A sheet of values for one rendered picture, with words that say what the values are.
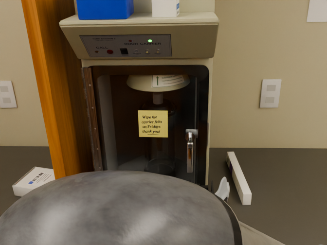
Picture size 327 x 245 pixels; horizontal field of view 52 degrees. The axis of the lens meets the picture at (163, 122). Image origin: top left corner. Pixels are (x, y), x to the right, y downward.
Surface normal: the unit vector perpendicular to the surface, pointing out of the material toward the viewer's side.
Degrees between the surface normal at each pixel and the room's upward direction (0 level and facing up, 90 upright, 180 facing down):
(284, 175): 0
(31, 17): 90
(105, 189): 12
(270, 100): 90
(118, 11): 90
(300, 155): 0
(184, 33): 135
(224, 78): 90
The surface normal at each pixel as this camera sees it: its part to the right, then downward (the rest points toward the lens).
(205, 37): -0.03, 0.94
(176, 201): 0.48, -0.71
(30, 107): -0.06, 0.42
